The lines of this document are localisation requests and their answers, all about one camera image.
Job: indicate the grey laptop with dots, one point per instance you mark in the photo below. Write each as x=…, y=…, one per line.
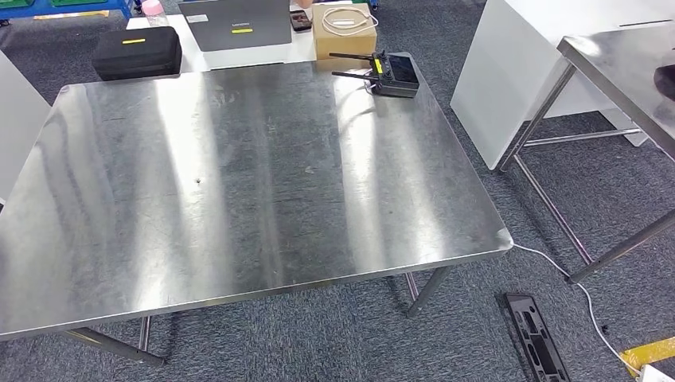
x=237, y=34

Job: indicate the black smartphone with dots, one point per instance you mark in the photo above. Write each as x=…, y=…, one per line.
x=300, y=20

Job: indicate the black remote controller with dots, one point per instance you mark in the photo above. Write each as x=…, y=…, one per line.
x=401, y=78

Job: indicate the black zip case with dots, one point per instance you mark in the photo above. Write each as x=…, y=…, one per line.
x=137, y=55

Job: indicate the yellow floor tape square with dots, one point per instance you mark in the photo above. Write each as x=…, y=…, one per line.
x=648, y=352

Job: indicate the white cabinet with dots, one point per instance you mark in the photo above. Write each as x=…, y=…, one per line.
x=495, y=84

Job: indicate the green plastic crate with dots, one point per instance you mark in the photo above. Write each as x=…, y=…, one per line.
x=13, y=2

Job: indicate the cardboard box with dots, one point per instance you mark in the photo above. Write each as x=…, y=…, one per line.
x=343, y=47

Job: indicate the white power strip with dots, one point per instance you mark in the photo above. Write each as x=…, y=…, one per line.
x=656, y=374

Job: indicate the stainless steel workbench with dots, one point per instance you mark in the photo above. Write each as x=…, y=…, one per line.
x=211, y=184

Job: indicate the stainless steel table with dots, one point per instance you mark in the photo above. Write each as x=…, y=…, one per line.
x=617, y=63

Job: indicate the black car part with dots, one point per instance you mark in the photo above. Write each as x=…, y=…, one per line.
x=665, y=83

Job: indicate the yellow tape strip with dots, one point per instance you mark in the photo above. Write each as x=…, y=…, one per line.
x=71, y=14

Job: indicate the blue metal cart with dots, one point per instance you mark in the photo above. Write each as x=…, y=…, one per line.
x=63, y=7

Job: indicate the pink bottle cap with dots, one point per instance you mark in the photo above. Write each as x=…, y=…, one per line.
x=153, y=6

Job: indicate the black plastic plate part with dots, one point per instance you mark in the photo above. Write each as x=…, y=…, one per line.
x=538, y=343

